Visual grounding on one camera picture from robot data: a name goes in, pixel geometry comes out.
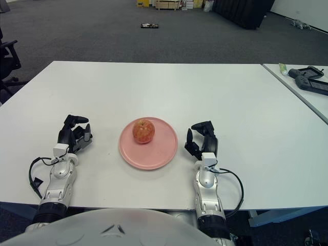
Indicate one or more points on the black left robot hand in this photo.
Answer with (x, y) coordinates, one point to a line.
(64, 134)

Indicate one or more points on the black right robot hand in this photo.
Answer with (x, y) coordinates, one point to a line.
(210, 143)

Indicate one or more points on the red yellow apple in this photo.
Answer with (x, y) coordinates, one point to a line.
(143, 130)

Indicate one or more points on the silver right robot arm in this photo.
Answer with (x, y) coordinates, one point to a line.
(207, 189)

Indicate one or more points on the pink round plate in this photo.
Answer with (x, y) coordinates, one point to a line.
(156, 153)

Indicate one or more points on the black office chair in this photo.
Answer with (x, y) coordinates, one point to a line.
(7, 66)

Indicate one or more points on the green white tube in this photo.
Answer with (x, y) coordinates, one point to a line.
(284, 69)

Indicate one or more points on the grey robot torso shell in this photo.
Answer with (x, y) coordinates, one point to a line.
(115, 230)

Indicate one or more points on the black handheld controller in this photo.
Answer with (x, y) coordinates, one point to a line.
(306, 72)
(312, 86)

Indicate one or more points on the black flat tray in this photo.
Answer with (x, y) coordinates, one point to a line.
(150, 25)

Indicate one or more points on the black draped curtain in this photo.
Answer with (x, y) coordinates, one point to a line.
(243, 12)

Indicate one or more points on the white plastic bag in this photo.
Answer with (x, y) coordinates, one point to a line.
(208, 6)

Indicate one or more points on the wooden pallet crate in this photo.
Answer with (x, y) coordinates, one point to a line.
(167, 4)

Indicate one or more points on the grey robot dog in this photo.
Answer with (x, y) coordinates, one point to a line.
(301, 24)

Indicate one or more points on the yellow cardboard box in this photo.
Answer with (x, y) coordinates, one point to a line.
(143, 3)

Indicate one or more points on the blue table frame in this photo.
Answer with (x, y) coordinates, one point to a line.
(276, 212)

